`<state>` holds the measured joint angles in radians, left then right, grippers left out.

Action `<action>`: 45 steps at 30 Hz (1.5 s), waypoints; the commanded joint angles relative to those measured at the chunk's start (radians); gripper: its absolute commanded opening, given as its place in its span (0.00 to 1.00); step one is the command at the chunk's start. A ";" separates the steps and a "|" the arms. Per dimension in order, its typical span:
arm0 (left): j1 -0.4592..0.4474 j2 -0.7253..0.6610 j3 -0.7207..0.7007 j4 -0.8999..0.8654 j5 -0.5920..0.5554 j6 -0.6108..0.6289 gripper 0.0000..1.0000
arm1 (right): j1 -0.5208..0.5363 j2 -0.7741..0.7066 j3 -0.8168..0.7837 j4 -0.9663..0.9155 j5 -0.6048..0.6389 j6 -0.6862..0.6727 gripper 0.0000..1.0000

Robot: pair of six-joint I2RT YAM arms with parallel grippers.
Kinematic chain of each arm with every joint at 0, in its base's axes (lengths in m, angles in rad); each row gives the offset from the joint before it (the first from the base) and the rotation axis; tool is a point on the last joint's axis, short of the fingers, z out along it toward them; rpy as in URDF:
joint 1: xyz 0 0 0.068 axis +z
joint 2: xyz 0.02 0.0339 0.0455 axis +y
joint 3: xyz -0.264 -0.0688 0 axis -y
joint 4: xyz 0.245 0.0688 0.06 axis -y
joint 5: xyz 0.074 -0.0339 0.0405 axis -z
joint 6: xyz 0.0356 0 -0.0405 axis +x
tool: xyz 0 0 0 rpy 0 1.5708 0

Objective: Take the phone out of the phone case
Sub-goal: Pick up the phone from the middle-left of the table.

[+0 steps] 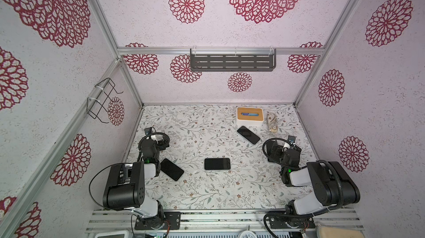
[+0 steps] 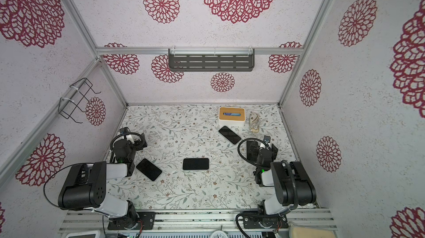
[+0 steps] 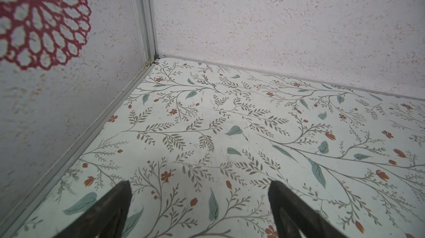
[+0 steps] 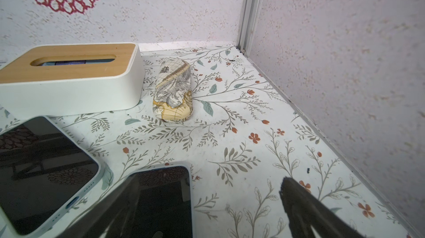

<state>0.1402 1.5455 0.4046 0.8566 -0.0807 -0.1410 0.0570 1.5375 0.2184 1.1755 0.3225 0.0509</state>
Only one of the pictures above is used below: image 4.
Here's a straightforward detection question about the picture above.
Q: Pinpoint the black phone clear case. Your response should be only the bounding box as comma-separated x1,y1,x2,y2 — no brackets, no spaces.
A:
118,163,194,238

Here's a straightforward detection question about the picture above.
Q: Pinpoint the white tissue box wooden lid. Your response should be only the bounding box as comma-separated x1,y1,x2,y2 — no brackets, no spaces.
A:
1,42,145,119

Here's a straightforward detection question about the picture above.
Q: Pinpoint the black phone light blue case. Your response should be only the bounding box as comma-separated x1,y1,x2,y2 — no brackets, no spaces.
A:
1,116,105,238

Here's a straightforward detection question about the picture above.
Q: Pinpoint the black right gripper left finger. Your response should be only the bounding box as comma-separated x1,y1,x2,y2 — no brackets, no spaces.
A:
58,175,141,238

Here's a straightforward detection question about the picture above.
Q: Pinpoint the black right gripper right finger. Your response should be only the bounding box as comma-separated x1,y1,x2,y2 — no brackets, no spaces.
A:
280,177,362,238

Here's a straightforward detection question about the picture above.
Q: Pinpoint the map print glasses case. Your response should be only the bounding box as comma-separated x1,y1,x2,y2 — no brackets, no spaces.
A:
153,58,193,122

